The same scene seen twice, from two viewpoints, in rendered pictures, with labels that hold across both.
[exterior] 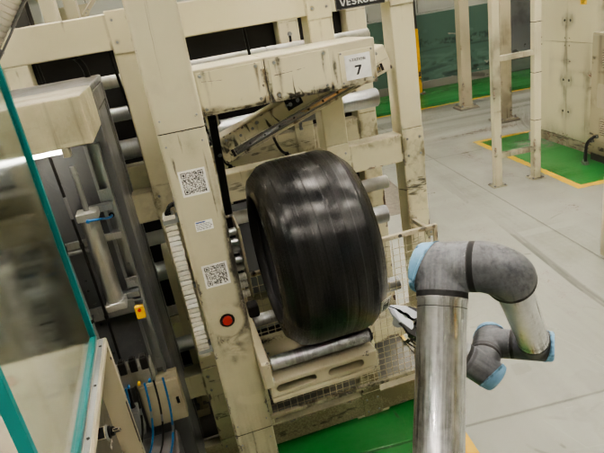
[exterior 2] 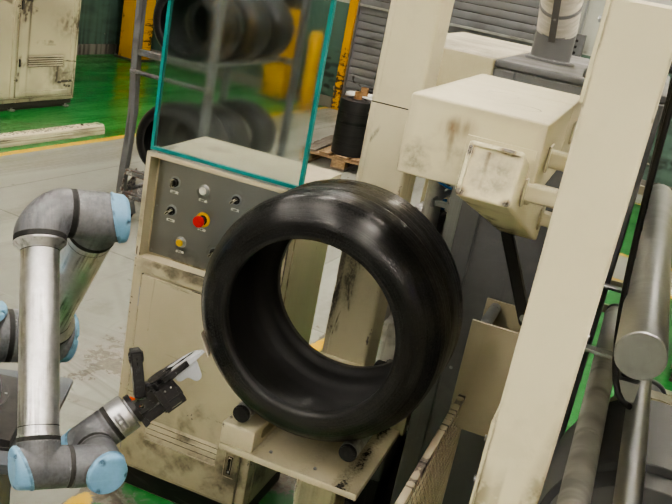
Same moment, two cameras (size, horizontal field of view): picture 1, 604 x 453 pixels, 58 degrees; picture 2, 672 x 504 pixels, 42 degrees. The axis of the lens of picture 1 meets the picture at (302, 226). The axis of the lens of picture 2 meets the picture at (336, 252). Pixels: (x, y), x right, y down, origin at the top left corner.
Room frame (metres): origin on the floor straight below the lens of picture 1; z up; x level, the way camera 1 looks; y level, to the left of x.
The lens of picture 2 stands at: (2.58, -1.74, 1.98)
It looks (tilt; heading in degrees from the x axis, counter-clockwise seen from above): 18 degrees down; 120
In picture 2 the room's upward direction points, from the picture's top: 11 degrees clockwise
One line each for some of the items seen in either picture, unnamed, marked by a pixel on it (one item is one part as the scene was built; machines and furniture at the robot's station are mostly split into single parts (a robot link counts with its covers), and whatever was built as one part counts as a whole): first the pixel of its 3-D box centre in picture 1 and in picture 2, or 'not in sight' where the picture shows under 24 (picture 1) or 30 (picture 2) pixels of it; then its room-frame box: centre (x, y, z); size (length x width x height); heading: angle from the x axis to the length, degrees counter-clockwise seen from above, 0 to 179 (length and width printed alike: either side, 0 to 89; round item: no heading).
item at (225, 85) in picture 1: (280, 74); (499, 129); (1.92, -0.02, 1.71); 0.61 x 0.25 x 0.15; 102
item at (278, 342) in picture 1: (310, 352); (313, 438); (1.61, 0.04, 0.80); 0.37 x 0.36 x 0.02; 12
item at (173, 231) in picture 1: (189, 286); not in sight; (1.49, 0.37, 1.19); 0.05 x 0.04 x 0.48; 12
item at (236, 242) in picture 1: (219, 262); (494, 367); (1.93, 0.34, 1.05); 0.20 x 0.15 x 0.30; 102
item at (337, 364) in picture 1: (321, 366); (267, 408); (1.47, 0.01, 0.84); 0.36 x 0.09 x 0.06; 102
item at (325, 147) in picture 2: not in sight; (361, 125); (-1.89, 6.14, 0.38); 1.20 x 0.80 x 0.76; 104
